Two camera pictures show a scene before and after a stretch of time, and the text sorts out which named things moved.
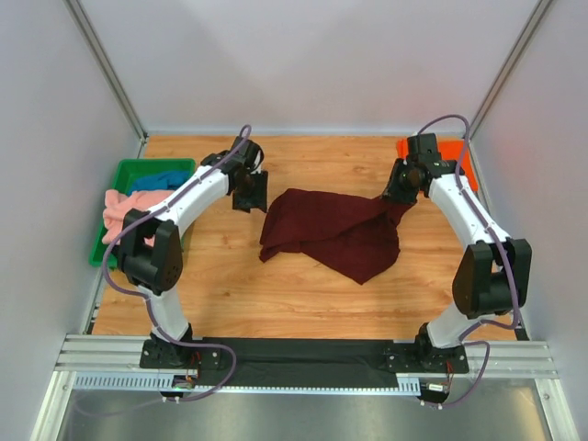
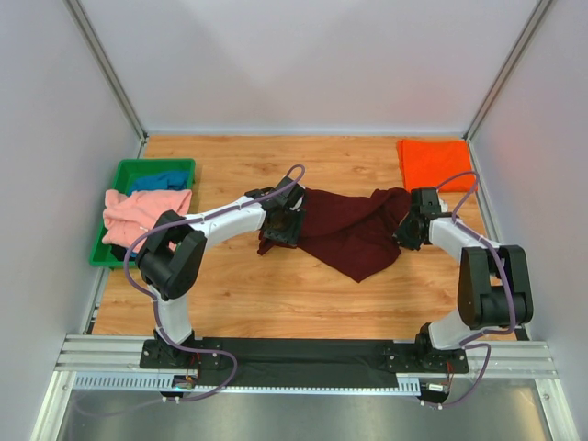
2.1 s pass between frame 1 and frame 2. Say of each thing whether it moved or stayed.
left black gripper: moved
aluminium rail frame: stayed
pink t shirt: stayed
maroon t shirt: stayed
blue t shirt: stayed
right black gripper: moved
